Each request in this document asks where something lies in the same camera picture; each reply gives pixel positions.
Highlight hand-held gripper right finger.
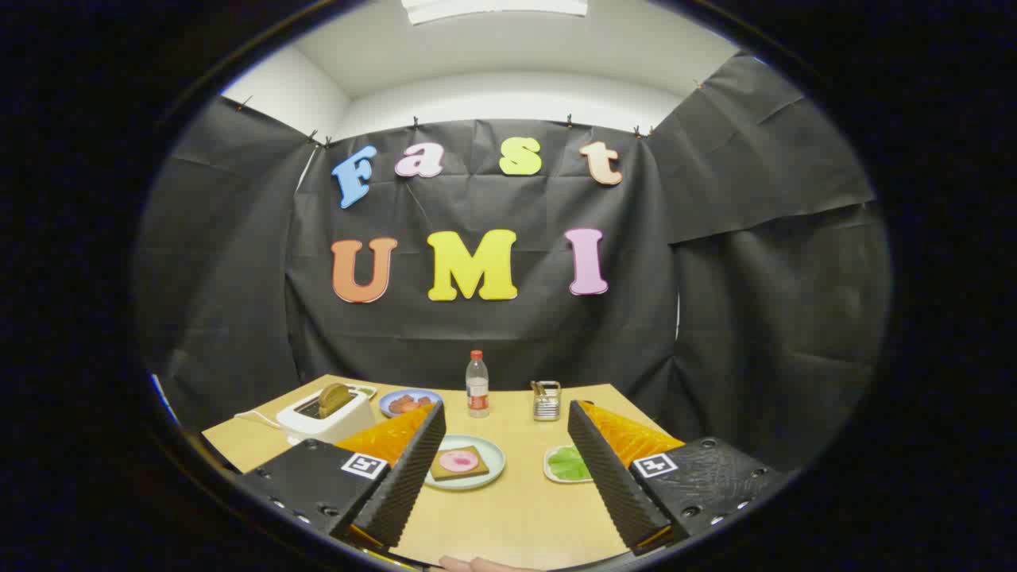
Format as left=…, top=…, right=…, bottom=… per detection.
left=567, top=400, right=783, bottom=555

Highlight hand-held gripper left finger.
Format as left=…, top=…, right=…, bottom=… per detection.
left=236, top=400, right=447, bottom=549

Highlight green lettuce leaf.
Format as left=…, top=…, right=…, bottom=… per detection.
left=548, top=446, right=593, bottom=481

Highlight brown toast slice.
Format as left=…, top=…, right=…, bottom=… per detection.
left=319, top=384, right=354, bottom=418

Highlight dark-crust bread slice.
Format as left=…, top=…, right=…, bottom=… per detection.
left=430, top=446, right=489, bottom=481

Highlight small white square plate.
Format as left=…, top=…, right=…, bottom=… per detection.
left=543, top=445, right=593, bottom=484

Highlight blue plate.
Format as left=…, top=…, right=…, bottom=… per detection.
left=378, top=388, right=443, bottom=419

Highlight white toaster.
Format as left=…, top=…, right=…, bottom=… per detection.
left=276, top=384, right=377, bottom=446

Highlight pale green plate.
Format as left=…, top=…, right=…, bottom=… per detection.
left=423, top=435, right=506, bottom=491

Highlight clear red-capped water bottle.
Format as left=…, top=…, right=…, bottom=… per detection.
left=466, top=350, right=490, bottom=419

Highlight black backdrop cloth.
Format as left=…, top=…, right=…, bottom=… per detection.
left=135, top=52, right=892, bottom=473

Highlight white ceiling light panel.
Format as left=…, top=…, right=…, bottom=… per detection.
left=401, top=0, right=589, bottom=25

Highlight metal wire utensil holder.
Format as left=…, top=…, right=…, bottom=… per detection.
left=531, top=381, right=562, bottom=421

